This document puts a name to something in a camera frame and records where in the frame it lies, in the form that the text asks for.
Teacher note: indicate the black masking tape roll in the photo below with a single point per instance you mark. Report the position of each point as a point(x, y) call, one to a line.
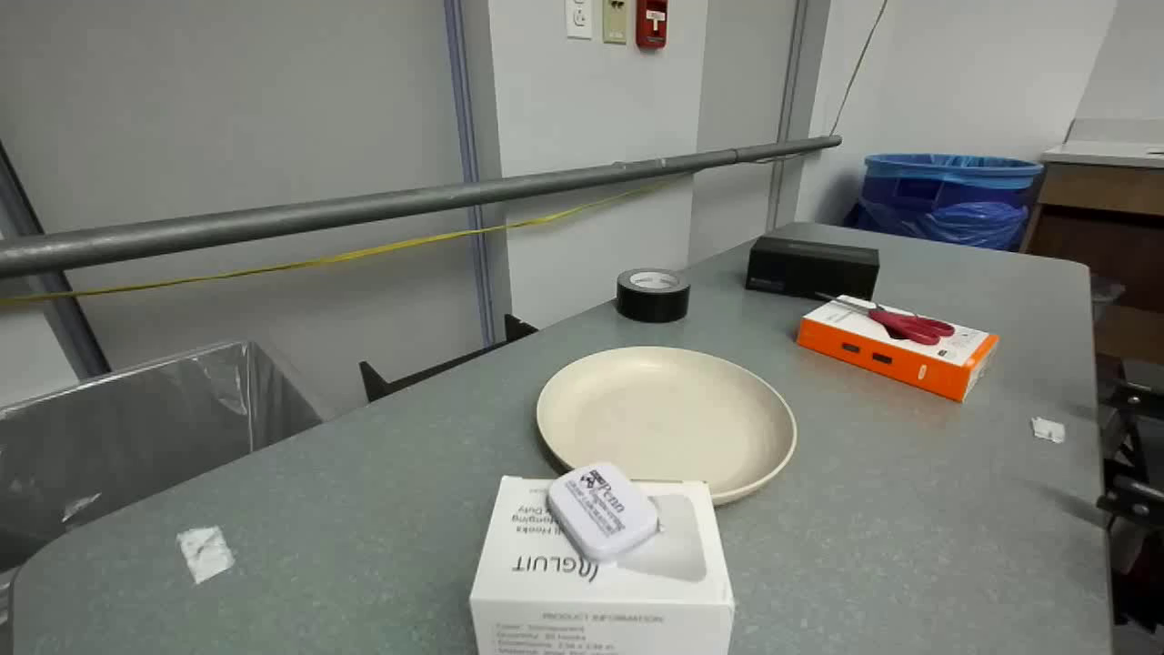
point(653, 296)

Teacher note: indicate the clear lined trash bin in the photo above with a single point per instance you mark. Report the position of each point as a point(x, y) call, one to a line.
point(110, 441)

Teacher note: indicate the white tape scrap left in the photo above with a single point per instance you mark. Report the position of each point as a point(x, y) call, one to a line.
point(204, 555)

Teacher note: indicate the grey metal rail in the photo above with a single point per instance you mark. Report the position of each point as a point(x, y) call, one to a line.
point(290, 220)

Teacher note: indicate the white tape scrap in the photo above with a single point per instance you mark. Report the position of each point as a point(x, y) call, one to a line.
point(1050, 430)
point(204, 555)

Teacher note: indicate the white tape scrap right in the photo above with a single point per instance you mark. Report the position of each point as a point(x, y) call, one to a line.
point(1050, 430)

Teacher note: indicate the blue lined trash bin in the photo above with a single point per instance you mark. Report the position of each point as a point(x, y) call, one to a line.
point(955, 197)

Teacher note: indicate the black rectangular box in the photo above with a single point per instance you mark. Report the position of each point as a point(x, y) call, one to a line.
point(809, 270)

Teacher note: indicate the white cardboard product box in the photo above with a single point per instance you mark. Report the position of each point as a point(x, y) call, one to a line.
point(535, 594)

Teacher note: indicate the cream round plate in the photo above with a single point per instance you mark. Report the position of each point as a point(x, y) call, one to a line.
point(664, 418)

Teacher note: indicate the white wall switch plate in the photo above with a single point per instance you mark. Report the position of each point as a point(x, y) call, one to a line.
point(581, 20)

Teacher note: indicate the orange and white box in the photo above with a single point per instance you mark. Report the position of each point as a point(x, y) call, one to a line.
point(909, 347)

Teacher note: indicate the wooden cabinet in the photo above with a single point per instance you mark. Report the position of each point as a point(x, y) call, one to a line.
point(1100, 202)

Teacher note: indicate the red fire alarm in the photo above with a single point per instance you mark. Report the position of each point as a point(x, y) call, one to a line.
point(653, 16)

